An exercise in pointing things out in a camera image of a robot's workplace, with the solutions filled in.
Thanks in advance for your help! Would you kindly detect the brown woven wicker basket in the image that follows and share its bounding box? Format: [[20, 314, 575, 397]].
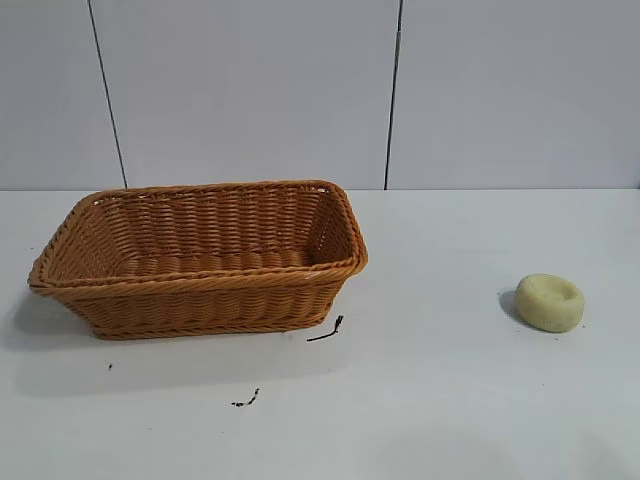
[[27, 179, 370, 342]]

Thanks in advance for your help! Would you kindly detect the short black table mark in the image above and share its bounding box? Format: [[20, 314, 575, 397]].
[[230, 387, 261, 407]]

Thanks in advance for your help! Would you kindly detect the pale yellow round pastry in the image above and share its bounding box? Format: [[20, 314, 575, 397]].
[[514, 273, 587, 334]]

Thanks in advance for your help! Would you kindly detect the long black table mark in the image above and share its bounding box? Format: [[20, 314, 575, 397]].
[[306, 314, 345, 343]]

